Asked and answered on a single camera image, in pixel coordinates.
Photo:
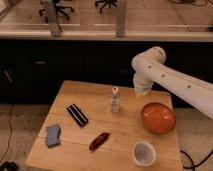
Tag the orange bowl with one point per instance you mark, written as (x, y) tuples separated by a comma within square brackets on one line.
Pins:
[(158, 118)]

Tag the white plastic cup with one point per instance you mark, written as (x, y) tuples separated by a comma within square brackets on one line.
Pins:
[(144, 154)]

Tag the wooden table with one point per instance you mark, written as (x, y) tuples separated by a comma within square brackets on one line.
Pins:
[(125, 128)]

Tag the black object floor corner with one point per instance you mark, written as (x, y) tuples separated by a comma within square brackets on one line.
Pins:
[(9, 166)]

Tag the black office chair right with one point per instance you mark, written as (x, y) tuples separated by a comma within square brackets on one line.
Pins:
[(105, 3)]

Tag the grey metal post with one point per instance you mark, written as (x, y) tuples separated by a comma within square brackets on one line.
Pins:
[(54, 25), (121, 17)]

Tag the black rectangular case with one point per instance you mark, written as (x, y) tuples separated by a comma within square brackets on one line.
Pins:
[(77, 115)]

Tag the dark red chili pepper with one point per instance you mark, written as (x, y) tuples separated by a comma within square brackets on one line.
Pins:
[(98, 141)]

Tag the grey metal post left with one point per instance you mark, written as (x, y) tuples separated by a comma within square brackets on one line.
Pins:
[(54, 25)]

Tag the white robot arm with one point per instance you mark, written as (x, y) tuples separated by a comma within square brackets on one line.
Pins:
[(149, 68)]

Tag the black office chair left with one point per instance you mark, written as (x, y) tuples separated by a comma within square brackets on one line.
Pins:
[(59, 9)]

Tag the small clear plastic bottle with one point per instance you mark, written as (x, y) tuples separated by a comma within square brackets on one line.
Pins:
[(115, 100)]

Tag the black cabinet base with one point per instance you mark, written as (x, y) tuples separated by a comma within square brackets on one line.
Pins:
[(32, 71)]

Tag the black office chair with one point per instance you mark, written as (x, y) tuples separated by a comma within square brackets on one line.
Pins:
[(105, 3), (59, 9)]

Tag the grey metal post right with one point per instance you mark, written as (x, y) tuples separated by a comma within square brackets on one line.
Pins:
[(121, 17)]

